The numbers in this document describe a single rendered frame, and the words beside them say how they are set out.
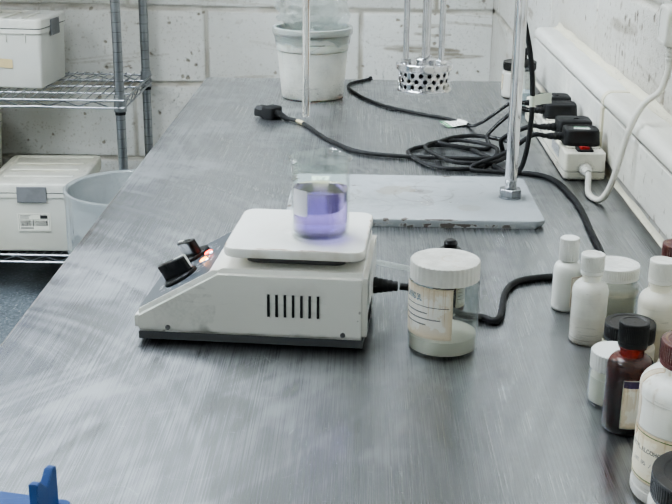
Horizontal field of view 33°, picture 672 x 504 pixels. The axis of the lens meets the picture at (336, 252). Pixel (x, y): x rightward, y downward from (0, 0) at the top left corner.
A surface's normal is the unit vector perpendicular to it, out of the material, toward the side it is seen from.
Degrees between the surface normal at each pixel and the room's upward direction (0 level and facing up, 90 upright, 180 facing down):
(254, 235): 0
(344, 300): 90
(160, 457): 0
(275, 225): 0
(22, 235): 92
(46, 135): 90
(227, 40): 90
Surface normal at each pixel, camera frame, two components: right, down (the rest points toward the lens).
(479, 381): 0.01, -0.95
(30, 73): -0.11, 0.36
